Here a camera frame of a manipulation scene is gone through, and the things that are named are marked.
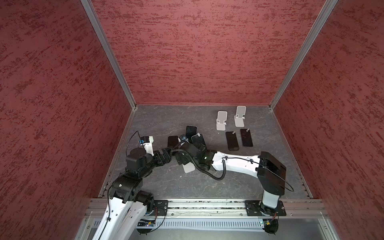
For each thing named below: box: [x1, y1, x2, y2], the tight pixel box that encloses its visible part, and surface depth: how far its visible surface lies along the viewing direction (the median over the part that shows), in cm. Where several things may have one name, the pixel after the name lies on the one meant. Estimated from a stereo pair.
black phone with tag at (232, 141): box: [225, 131, 240, 151], surface depth 103 cm
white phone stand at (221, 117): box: [216, 111, 228, 131], surface depth 106 cm
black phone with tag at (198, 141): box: [191, 132, 207, 152], surface depth 87 cm
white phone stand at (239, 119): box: [234, 105, 247, 127], surface depth 109 cm
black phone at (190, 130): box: [185, 125, 198, 140], surface depth 93 cm
